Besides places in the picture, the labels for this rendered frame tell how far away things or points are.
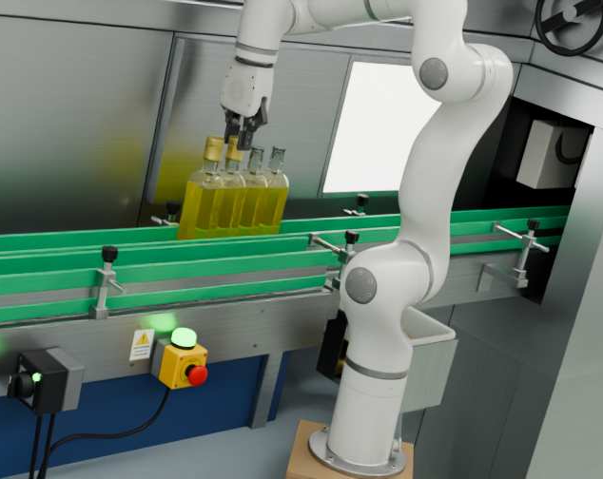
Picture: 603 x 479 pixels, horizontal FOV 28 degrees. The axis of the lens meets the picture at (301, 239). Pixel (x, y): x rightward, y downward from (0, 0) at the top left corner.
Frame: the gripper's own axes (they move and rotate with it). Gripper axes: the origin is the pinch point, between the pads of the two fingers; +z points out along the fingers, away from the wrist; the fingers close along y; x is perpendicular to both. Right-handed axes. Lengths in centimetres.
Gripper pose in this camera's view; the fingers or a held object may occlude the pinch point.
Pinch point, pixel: (238, 137)
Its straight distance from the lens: 235.5
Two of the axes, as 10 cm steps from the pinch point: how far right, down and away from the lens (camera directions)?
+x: 7.2, -0.5, 6.9
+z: -2.1, 9.3, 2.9
